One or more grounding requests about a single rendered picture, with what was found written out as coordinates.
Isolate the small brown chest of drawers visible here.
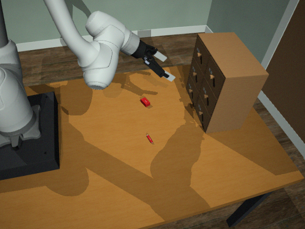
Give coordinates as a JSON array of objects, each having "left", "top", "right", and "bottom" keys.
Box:
[{"left": 197, "top": 32, "right": 269, "bottom": 134}]

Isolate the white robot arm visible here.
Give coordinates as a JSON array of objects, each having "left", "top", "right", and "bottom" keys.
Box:
[{"left": 0, "top": 0, "right": 140, "bottom": 148}]

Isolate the dark brown drawer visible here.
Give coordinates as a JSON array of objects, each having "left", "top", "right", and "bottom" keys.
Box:
[
  {"left": 186, "top": 75, "right": 199, "bottom": 107},
  {"left": 195, "top": 95, "right": 211, "bottom": 131},
  {"left": 205, "top": 56, "right": 225, "bottom": 97},
  {"left": 190, "top": 57, "right": 204, "bottom": 91},
  {"left": 200, "top": 77, "right": 217, "bottom": 116},
  {"left": 194, "top": 37, "right": 210, "bottom": 73}
]

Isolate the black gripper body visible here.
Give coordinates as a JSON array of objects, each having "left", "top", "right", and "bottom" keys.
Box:
[{"left": 131, "top": 40, "right": 151, "bottom": 60}]

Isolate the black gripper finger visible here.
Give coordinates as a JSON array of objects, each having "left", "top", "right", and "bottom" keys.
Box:
[
  {"left": 146, "top": 44, "right": 167, "bottom": 62},
  {"left": 144, "top": 52, "right": 175, "bottom": 81}
]

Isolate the small red block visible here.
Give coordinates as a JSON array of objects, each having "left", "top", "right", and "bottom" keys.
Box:
[{"left": 141, "top": 98, "right": 150, "bottom": 107}]

